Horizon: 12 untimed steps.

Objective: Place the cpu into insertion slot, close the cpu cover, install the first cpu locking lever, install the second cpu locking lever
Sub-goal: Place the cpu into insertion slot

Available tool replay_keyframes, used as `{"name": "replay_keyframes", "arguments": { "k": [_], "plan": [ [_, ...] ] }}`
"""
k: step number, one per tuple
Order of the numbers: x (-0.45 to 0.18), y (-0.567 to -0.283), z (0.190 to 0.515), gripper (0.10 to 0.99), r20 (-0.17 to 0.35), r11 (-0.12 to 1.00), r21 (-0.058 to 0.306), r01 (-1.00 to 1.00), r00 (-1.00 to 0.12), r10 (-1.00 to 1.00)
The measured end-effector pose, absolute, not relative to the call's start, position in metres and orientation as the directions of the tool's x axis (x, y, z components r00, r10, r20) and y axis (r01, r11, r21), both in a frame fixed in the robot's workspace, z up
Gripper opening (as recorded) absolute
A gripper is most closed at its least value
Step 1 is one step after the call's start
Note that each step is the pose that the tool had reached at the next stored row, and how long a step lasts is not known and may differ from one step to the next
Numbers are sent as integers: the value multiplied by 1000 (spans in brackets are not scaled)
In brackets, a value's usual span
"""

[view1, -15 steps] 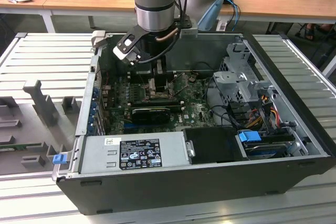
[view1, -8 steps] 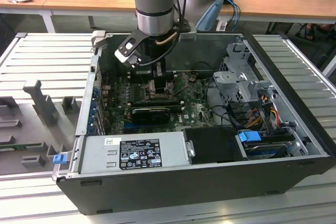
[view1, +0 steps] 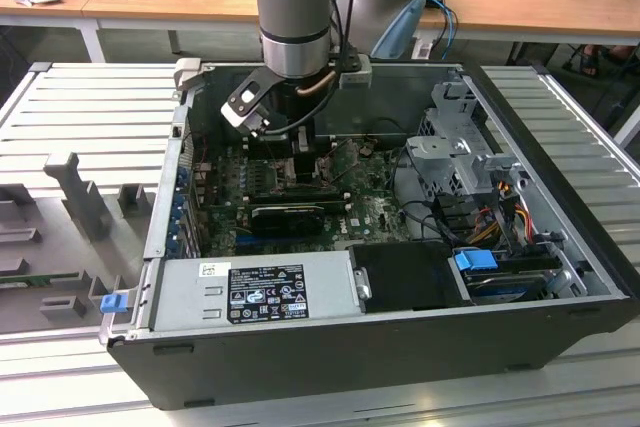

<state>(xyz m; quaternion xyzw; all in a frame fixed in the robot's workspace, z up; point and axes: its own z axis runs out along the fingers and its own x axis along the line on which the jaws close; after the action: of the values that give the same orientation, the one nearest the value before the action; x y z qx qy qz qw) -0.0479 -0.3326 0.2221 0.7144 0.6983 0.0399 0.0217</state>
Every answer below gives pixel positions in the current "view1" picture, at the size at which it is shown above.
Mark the green RAM stick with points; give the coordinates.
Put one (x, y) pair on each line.
(40, 278)

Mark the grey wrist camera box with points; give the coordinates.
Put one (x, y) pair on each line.
(356, 74)

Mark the CPU socket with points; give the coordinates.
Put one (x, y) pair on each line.
(282, 174)

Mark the black PC case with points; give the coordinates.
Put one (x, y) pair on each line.
(350, 362)

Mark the black graphics card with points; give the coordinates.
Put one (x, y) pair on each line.
(285, 221)

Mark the silver metal drive cage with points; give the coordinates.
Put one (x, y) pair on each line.
(450, 162)

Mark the person foot in sandal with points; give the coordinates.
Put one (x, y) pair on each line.
(590, 64)

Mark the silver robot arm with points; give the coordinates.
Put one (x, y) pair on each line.
(292, 12)

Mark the hard disk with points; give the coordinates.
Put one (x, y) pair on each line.
(505, 287)

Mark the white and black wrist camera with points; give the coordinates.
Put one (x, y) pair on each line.
(245, 102)

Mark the green motherboard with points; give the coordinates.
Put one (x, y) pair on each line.
(370, 207)

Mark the short wooden desk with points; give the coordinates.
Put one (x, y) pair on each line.
(40, 9)

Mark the RAM slot with white clips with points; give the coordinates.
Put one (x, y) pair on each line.
(335, 204)
(270, 148)

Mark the grey parts rack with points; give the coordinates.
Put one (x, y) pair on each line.
(60, 242)

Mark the grey power supply with label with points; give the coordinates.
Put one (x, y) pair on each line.
(180, 292)

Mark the blue case latch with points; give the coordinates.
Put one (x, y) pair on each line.
(112, 304)

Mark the blue expansion slot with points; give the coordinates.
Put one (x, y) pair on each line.
(245, 239)

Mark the round coin battery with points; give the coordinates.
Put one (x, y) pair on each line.
(366, 148)

